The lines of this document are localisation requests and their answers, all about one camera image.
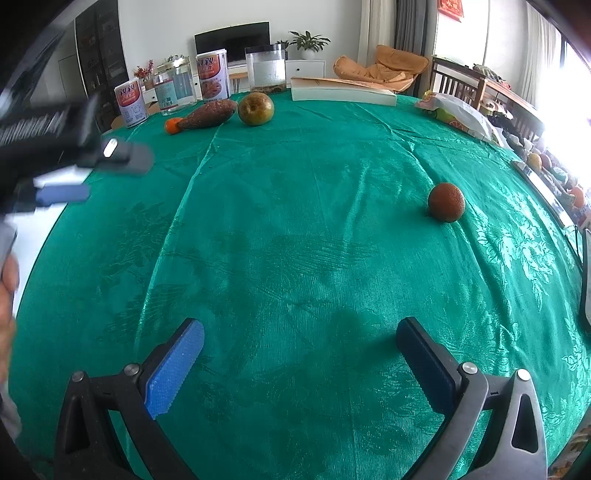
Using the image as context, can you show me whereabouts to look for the orange tangerine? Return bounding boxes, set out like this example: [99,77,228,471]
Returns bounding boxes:
[164,117,182,135]

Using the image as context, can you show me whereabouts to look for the large brown sweet potato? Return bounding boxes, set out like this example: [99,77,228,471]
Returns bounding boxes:
[177,99,238,130]

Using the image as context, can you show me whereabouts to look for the green-brown pear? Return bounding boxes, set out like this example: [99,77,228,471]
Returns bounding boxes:
[238,92,274,126]

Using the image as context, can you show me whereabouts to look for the small brown round fruit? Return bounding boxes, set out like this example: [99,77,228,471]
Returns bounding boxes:
[428,183,466,223]

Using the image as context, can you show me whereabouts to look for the person's left hand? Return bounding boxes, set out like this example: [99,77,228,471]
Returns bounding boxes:
[0,254,19,382]

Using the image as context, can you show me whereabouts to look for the left red label can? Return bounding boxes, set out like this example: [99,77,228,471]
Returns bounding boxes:
[114,78,148,128]

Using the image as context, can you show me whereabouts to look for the red label can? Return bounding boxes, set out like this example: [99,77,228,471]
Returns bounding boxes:
[195,49,231,102]
[114,78,148,128]

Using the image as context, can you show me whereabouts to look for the clear glass jar blue label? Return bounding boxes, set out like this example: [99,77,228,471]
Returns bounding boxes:
[154,55,197,116]

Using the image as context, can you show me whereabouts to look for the right red label can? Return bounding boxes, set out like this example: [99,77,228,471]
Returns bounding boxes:
[195,49,231,102]

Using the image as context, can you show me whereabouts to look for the black television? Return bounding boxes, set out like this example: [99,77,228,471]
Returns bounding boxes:
[194,21,270,63]

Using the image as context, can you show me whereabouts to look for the clear jar black lid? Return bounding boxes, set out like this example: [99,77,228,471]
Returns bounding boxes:
[245,43,287,95]

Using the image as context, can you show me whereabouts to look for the green tablecloth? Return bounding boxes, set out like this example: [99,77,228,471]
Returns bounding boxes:
[9,94,590,479]

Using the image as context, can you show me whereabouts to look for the white flat book box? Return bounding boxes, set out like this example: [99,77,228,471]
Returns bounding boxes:
[290,77,397,106]

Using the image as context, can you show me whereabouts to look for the white tv cabinet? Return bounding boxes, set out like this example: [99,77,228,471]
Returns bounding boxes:
[138,58,327,105]

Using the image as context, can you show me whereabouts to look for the potted green plant right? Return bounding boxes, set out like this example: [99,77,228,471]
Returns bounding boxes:
[290,30,331,60]

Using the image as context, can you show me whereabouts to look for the orange cushion lounge chair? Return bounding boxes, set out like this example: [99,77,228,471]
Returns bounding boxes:
[334,45,430,93]

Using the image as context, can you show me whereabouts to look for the snack bag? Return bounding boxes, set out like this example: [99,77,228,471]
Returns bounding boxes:
[415,90,506,148]

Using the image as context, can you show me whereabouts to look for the wooden chair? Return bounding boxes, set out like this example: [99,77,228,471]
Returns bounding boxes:
[431,57,544,141]

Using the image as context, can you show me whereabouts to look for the red wall decoration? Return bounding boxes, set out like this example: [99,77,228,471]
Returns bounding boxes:
[438,0,464,22]

